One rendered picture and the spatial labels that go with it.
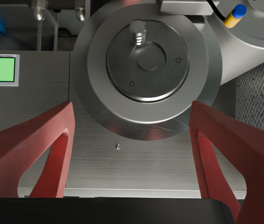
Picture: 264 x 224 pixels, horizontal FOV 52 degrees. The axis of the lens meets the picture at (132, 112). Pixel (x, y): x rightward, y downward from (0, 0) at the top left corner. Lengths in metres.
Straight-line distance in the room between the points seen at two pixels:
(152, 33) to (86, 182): 0.41
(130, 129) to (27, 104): 0.40
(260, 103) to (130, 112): 0.25
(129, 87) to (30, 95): 0.41
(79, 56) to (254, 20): 0.18
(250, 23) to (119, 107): 0.15
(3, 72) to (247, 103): 0.50
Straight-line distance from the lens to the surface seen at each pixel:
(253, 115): 0.47
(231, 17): 0.21
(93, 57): 0.26
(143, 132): 0.26
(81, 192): 0.61
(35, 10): 0.66
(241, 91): 0.51
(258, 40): 0.29
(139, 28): 0.23
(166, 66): 0.25
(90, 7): 0.30
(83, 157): 0.60
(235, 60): 0.33
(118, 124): 0.26
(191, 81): 0.26
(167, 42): 0.25
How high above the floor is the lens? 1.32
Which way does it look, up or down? 4 degrees down
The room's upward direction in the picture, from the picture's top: 179 degrees counter-clockwise
